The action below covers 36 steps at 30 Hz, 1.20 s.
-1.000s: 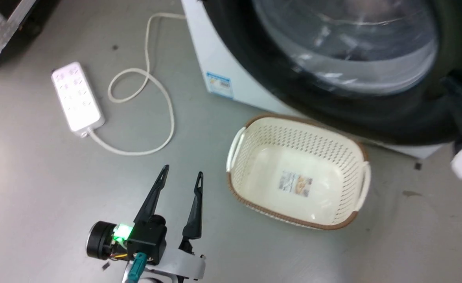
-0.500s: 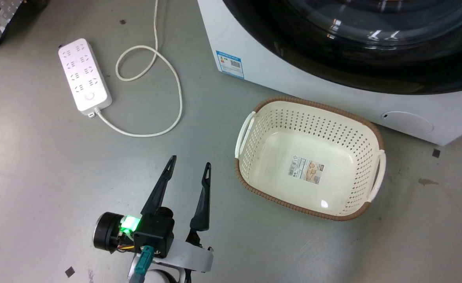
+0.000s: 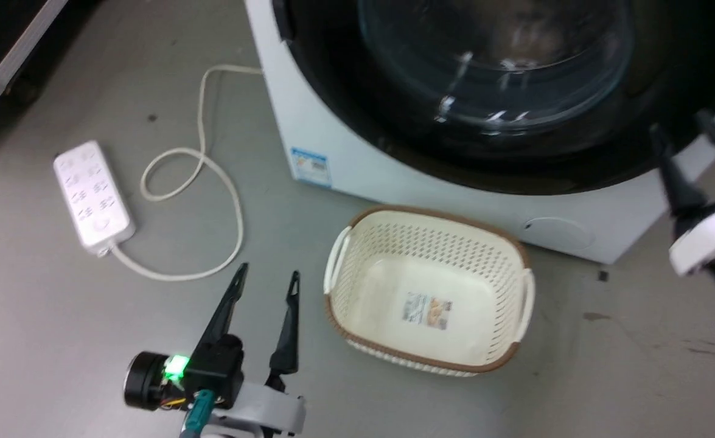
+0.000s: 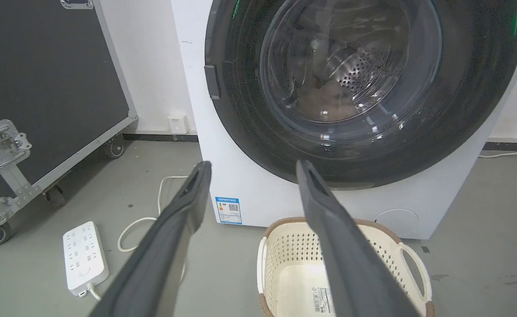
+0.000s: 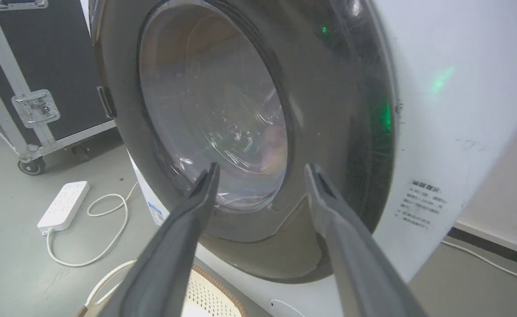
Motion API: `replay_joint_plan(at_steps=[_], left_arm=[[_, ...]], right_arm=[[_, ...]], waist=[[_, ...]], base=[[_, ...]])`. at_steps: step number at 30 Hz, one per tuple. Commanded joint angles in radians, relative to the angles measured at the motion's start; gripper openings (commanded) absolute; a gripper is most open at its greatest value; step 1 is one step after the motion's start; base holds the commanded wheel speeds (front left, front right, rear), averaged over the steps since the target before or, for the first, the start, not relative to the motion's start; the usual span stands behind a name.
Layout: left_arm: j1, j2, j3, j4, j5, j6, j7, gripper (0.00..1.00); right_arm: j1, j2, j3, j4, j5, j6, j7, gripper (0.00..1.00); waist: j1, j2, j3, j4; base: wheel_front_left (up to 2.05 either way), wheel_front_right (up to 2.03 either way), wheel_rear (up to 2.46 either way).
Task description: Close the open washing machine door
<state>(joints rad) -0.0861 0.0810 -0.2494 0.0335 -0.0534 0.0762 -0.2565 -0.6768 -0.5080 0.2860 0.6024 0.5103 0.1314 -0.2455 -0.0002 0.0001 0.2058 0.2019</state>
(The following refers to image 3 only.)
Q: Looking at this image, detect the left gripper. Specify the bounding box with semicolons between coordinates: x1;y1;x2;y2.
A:
124;262;307;438

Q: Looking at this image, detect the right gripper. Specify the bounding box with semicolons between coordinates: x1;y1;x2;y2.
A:
648;109;715;321

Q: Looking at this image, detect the white front-load washing machine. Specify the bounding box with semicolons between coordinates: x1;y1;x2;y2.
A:
245;0;715;266

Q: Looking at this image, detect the round black glass washer door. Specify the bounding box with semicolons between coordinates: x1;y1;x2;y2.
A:
271;0;715;196

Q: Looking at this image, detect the cream laundry basket brown rim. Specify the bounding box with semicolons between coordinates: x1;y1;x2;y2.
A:
324;206;536;378

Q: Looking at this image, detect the blue energy label sticker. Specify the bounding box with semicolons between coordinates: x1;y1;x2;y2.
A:
290;147;333;189

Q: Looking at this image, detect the round white filter cover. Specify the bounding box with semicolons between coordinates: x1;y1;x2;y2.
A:
525;217;595;251

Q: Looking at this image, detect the paper label inside basket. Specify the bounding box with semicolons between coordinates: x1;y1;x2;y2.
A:
402;292;454;331

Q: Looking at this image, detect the white power strip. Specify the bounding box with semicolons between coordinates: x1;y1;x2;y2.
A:
53;141;137;257

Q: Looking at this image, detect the black case with aluminium edge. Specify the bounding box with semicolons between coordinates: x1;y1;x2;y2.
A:
0;0;106;144

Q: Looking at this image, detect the teal cable plug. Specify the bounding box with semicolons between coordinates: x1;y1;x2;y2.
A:
180;389;215;438

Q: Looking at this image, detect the white power strip cable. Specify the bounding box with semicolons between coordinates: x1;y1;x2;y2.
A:
110;64;265;282

